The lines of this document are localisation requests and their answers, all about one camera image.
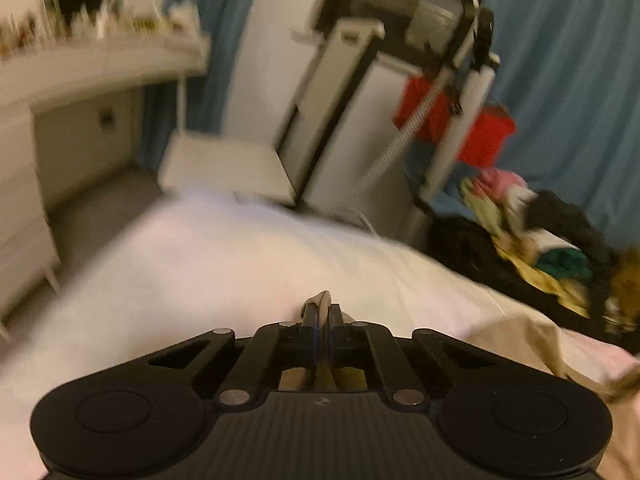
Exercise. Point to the white drawer unit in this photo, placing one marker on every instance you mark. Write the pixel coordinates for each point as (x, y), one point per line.
(22, 220)

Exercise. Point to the row of small desk ornaments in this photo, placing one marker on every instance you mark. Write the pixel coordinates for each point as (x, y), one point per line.
(115, 22)

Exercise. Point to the red box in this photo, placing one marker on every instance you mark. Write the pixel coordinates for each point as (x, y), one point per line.
(482, 140)

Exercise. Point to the beige pants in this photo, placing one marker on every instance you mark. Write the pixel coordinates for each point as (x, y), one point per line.
(520, 342)

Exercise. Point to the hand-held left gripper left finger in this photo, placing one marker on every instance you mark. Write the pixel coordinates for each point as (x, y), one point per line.
(313, 332)

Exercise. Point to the blue curtain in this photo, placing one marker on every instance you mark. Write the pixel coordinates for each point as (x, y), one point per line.
(565, 85)
(220, 35)

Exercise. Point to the white bed sheet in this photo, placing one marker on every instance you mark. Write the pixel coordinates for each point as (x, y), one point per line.
(165, 280)

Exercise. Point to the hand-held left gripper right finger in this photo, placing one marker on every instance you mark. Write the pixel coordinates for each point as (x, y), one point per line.
(327, 332)

